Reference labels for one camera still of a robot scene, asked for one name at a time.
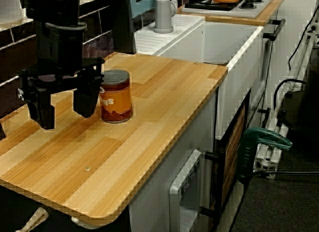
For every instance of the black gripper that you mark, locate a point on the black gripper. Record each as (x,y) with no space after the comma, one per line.
(59,47)

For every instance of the orange beans can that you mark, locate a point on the orange beans can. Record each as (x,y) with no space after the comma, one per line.
(117,102)

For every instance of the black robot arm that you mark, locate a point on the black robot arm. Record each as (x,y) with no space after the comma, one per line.
(52,5)

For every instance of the dark tiled backsplash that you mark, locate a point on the dark tiled backsplash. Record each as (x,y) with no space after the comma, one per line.
(10,55)

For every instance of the white shelf ledge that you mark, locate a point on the white shelf ledge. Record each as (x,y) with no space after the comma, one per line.
(10,17)

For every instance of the white hook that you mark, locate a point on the white hook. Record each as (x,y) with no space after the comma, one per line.
(79,221)

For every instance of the teal plastic bin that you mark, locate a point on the teal plastic bin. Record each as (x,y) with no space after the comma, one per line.
(139,7)

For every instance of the white kitchen cabinet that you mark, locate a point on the white kitchen cabinet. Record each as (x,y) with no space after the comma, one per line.
(154,199)

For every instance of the grey toy faucet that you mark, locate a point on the grey toy faucet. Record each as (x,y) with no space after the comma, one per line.
(163,12)

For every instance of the grey toy dishwasher panel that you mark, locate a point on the grey toy dishwasher panel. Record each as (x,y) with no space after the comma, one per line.
(174,192)

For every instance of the black stove grate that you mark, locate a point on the black stove grate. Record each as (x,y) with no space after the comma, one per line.
(199,3)

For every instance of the white toy sink unit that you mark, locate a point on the white toy sink unit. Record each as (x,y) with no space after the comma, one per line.
(236,92)

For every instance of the green clamp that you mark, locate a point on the green clamp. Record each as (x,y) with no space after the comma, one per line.
(261,137)

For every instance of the grey toy stove top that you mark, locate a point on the grey toy stove top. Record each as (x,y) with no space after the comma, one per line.
(249,11)

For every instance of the black stove knob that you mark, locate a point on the black stove knob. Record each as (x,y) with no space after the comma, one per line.
(248,3)

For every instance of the aluminium frame rail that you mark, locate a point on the aluminium frame rail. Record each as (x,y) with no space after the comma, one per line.
(268,162)

